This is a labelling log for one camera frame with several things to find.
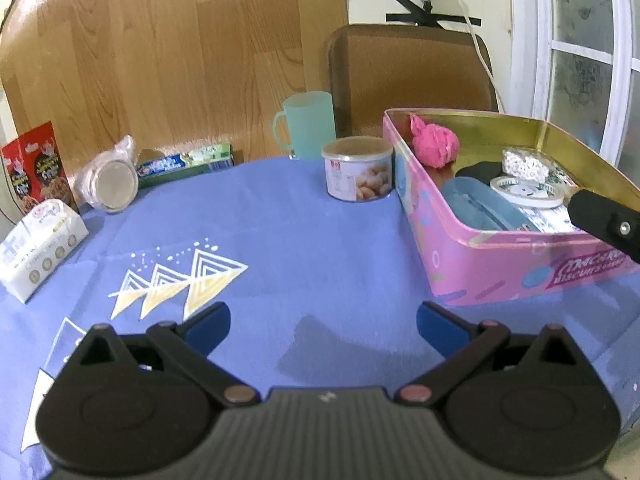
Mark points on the pink yarn ball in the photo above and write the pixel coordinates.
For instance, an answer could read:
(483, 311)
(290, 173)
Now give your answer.
(435, 142)

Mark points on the teal plastic cup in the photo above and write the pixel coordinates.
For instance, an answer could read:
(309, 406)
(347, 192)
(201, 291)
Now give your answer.
(310, 120)

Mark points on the tin can with white label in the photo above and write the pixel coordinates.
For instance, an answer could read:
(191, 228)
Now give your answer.
(357, 175)

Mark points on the black pouch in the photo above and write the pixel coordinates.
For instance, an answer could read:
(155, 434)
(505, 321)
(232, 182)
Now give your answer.
(482, 172)

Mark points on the white tape roll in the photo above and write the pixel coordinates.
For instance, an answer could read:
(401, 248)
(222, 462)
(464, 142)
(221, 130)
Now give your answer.
(500, 185)

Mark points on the pink tin box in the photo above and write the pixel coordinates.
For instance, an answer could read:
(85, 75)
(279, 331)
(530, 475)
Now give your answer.
(475, 260)

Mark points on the red cereal box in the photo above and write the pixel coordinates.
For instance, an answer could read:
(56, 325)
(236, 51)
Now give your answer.
(40, 170)

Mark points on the wooden board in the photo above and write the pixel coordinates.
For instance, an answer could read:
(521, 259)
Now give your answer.
(175, 60)

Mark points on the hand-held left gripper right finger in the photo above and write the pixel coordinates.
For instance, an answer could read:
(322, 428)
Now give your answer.
(440, 327)

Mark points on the white tissue pack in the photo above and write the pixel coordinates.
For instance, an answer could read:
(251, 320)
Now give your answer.
(40, 245)

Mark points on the white framed window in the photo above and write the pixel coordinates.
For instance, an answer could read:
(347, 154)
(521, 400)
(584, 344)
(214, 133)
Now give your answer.
(575, 75)

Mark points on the white green patterned packet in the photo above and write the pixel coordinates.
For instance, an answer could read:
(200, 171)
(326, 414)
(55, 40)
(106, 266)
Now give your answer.
(561, 178)

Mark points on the white blue printed packet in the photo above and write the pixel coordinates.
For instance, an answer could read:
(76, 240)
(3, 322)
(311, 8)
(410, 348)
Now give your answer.
(550, 218)

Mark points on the clear plastic bag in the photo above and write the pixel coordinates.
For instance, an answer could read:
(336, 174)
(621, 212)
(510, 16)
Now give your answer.
(522, 162)

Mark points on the blue green toothpaste box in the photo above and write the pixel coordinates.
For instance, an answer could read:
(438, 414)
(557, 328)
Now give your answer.
(185, 162)

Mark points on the brown chair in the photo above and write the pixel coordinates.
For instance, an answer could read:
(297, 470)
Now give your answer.
(410, 75)

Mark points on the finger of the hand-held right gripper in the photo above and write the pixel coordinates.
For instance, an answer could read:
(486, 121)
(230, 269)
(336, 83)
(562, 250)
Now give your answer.
(605, 220)

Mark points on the blue tablecloth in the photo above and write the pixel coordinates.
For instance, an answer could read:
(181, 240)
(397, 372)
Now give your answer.
(300, 260)

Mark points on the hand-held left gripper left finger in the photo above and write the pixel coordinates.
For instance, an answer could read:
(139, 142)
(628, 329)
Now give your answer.
(210, 325)

